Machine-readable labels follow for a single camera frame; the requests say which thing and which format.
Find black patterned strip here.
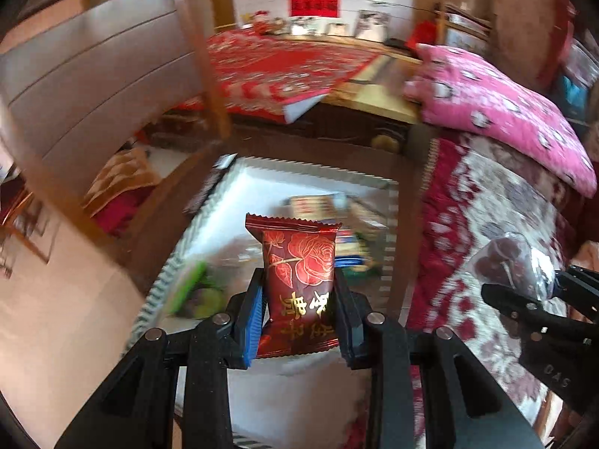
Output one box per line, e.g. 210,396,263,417
185,154,237,216

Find pink penguin pillow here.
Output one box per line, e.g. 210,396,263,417
405,43,599,197

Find small wooden stool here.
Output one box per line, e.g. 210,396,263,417
0,187,61,281

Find plush toys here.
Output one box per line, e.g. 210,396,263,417
250,9,286,36

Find person's right hand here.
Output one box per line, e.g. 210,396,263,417
557,400,593,440

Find yellow wooden table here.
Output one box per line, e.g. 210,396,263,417
328,51,422,125

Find red wall banner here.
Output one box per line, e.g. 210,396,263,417
289,0,339,18

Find brown diamond cushion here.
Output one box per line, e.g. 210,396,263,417
82,147,160,218

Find red cloth bundle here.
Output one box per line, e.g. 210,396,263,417
407,21,438,50

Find floral fleece blanket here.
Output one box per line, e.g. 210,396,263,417
356,135,590,449

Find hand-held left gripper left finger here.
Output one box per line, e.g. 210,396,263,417
54,266,265,449

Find peach satin quilt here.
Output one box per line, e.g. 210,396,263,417
568,238,599,272

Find green white striped box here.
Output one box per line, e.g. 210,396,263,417
124,152,401,449

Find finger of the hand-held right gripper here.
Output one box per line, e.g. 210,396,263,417
482,283,599,342
557,266,599,307

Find red cloth under cushion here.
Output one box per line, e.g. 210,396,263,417
91,192,141,235

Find lime green snack packet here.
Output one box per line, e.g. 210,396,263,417
168,262,223,321

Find large photo frame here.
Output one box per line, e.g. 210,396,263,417
356,9,391,40

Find red patterned tablecloth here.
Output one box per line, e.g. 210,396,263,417
180,30,380,125

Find tan barcode snack packet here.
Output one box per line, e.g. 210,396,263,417
285,194,349,220

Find dark wooden chair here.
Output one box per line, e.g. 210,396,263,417
0,0,422,263

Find clear purple candy packet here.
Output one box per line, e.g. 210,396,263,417
468,233,562,300

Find light wooden chair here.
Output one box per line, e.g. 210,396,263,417
433,2,497,50

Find red rose snack packet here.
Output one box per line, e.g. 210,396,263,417
245,213,343,360

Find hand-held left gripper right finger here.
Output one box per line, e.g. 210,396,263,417
333,269,546,449

